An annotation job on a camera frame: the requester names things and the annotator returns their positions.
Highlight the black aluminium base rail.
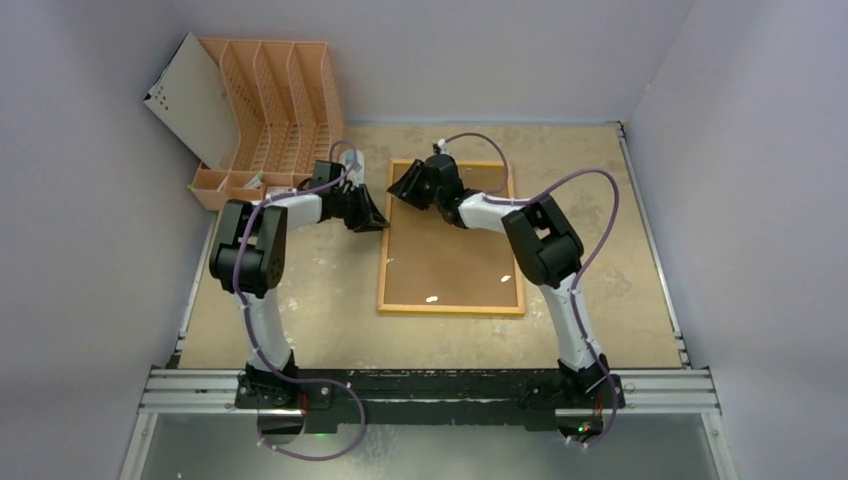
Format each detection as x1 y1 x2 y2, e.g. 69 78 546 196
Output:
139 368 720 438

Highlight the white perforated paper sheet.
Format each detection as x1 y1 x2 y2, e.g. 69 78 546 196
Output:
143 33 239 170

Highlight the orange plastic desk organizer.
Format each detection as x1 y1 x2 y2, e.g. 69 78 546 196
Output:
189 37 346 211

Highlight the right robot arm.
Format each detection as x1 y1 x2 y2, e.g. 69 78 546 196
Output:
387 154 620 407

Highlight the yellow wooden picture frame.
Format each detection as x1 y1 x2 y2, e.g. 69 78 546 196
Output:
376 158 527 318

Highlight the green white pen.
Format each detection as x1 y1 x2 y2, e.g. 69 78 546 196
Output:
243 172 263 190

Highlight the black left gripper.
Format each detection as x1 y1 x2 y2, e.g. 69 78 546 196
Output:
331 185 387 234

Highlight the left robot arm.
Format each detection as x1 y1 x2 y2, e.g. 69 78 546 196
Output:
209 150 389 409

